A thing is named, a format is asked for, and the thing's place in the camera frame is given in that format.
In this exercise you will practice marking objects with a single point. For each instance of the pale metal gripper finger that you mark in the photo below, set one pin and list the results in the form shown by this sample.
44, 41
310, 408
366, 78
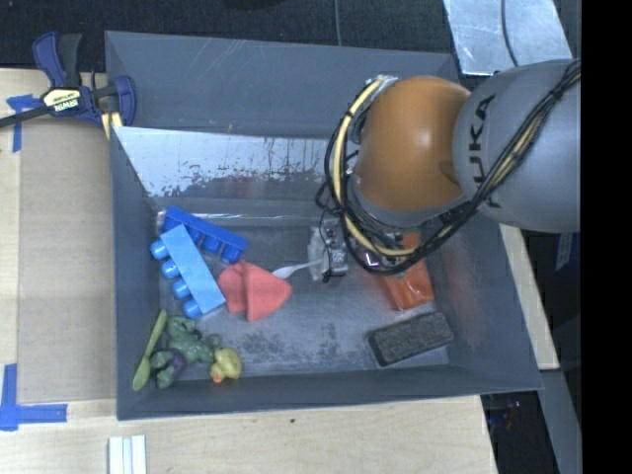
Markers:
317, 241
317, 268

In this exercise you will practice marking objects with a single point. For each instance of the white plastic spoon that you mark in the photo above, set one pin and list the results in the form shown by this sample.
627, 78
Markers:
285, 271

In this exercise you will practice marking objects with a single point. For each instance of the red cloth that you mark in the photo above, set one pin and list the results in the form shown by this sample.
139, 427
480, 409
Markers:
257, 292

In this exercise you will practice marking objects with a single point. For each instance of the orange packet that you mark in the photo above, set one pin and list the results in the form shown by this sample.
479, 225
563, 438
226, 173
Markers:
414, 287

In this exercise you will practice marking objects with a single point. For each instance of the dark blue toy brick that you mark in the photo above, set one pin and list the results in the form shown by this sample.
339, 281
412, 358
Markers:
207, 226

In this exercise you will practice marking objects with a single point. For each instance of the black sponge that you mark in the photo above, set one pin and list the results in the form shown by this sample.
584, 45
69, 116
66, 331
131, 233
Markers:
411, 339

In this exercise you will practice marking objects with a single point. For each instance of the light blue toy brick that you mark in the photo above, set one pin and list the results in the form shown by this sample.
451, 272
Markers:
190, 269

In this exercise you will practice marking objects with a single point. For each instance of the yellow toy duck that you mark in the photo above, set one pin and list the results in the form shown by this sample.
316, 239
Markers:
227, 363

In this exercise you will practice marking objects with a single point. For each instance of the green toy figure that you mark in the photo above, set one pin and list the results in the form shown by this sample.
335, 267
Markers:
190, 346

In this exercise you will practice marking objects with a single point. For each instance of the grey metal bin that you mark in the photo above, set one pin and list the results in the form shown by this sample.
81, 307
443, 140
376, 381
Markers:
276, 87

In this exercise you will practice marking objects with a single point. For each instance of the pale wood board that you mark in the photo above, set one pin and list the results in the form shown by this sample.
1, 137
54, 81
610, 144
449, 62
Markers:
64, 264

